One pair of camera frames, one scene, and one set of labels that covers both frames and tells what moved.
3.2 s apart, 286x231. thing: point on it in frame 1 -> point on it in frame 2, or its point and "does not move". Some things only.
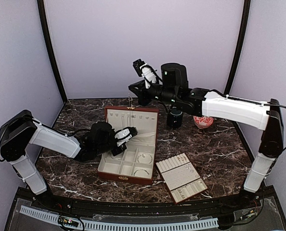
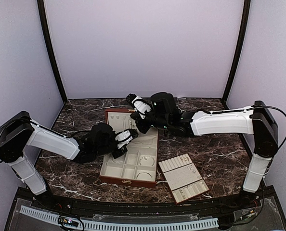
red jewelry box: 136,164 does not move
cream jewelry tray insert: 181,177 does not move
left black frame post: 48,42 does not move
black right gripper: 143,100 -> 142,127
